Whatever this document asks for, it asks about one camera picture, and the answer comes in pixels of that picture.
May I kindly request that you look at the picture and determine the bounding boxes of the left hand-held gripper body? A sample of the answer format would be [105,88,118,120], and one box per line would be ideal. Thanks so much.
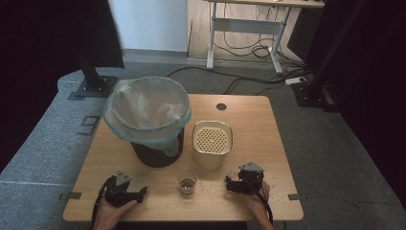
[103,170,137,208]

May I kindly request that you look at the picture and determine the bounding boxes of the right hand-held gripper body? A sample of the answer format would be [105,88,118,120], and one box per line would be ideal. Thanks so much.
[237,161,265,195]

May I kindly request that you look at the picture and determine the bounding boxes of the small clear glass cup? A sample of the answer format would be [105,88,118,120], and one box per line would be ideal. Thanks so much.
[176,169,199,196]

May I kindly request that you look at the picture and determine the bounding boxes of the person's left hand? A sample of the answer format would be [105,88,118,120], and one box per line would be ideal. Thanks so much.
[93,198,139,226]

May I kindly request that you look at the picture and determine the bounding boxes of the person's right hand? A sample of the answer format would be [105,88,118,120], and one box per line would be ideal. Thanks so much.
[244,180,272,217]

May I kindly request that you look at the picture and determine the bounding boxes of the cream cylindrical speaker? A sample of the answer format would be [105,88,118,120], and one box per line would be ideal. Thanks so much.
[191,119,234,172]

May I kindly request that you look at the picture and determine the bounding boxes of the black trash bin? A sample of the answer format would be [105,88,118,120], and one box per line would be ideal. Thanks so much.
[129,126,186,169]

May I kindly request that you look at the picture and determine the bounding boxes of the black bin with plastic liner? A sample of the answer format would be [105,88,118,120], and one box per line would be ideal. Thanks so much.
[101,76,192,158]

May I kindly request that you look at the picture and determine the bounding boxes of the white power strip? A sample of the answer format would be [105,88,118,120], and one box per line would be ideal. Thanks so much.
[284,76,307,86]

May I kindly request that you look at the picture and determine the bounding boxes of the black curtain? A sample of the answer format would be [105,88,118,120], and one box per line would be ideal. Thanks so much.
[0,0,125,173]
[288,0,406,210]

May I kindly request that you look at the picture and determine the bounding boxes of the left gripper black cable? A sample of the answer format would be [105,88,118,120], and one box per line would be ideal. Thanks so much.
[90,175,115,230]

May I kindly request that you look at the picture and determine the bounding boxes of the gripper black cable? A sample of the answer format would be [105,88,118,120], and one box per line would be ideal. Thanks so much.
[246,178,275,225]
[90,175,115,230]

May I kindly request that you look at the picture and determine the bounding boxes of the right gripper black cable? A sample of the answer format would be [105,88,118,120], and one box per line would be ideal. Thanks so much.
[246,178,275,225]

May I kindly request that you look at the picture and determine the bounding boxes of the black floor cables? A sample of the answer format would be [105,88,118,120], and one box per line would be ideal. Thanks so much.
[166,3,315,96]

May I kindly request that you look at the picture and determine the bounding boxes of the black stand with base plate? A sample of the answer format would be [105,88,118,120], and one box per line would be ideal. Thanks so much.
[67,47,120,102]
[290,0,368,113]

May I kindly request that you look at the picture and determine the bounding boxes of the white desk frame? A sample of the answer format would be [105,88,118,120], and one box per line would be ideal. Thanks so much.
[204,0,327,76]

